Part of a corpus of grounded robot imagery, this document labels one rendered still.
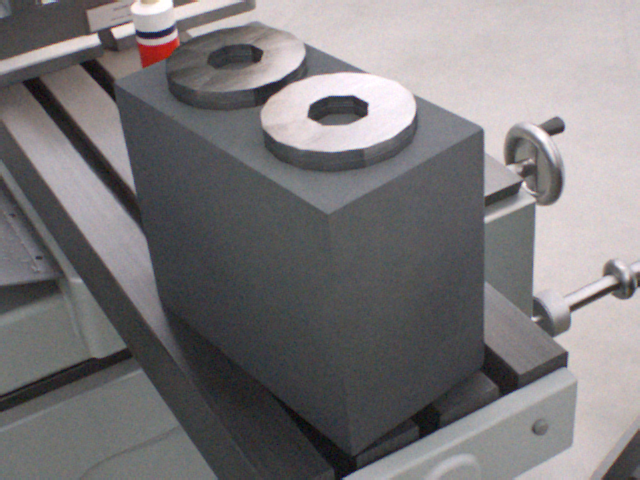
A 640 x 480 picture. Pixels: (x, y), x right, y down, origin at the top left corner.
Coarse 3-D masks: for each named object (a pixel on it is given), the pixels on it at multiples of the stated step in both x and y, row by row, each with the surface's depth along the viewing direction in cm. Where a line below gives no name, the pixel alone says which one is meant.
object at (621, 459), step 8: (632, 440) 112; (624, 448) 111; (632, 448) 110; (624, 456) 109; (632, 456) 108; (616, 464) 109; (624, 464) 108; (632, 464) 106; (608, 472) 109; (616, 472) 107; (624, 472) 106; (632, 472) 105
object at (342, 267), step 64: (192, 64) 71; (256, 64) 70; (320, 64) 72; (128, 128) 74; (192, 128) 67; (256, 128) 66; (320, 128) 63; (384, 128) 63; (448, 128) 65; (192, 192) 71; (256, 192) 64; (320, 192) 60; (384, 192) 61; (448, 192) 65; (192, 256) 75; (256, 256) 68; (320, 256) 61; (384, 256) 63; (448, 256) 67; (192, 320) 80; (256, 320) 72; (320, 320) 65; (384, 320) 66; (448, 320) 70; (320, 384) 69; (384, 384) 69; (448, 384) 73
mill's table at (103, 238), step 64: (128, 64) 116; (0, 128) 111; (64, 128) 111; (64, 192) 98; (128, 192) 98; (128, 256) 89; (128, 320) 88; (512, 320) 79; (192, 384) 77; (256, 384) 76; (512, 384) 77; (576, 384) 76; (256, 448) 71; (320, 448) 74; (384, 448) 71; (448, 448) 72; (512, 448) 75
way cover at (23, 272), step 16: (0, 192) 112; (0, 208) 109; (16, 208) 110; (0, 224) 107; (16, 224) 107; (0, 240) 104; (16, 240) 105; (32, 240) 105; (0, 256) 102; (16, 256) 102; (32, 256) 102; (48, 256) 103; (0, 272) 99; (16, 272) 100; (32, 272) 100; (48, 272) 100
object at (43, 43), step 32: (0, 0) 116; (32, 0) 113; (64, 0) 115; (96, 0) 116; (128, 0) 118; (192, 0) 121; (224, 0) 123; (0, 32) 113; (32, 32) 115; (64, 32) 116; (96, 32) 118; (128, 32) 119; (0, 64) 114; (32, 64) 115; (64, 64) 117
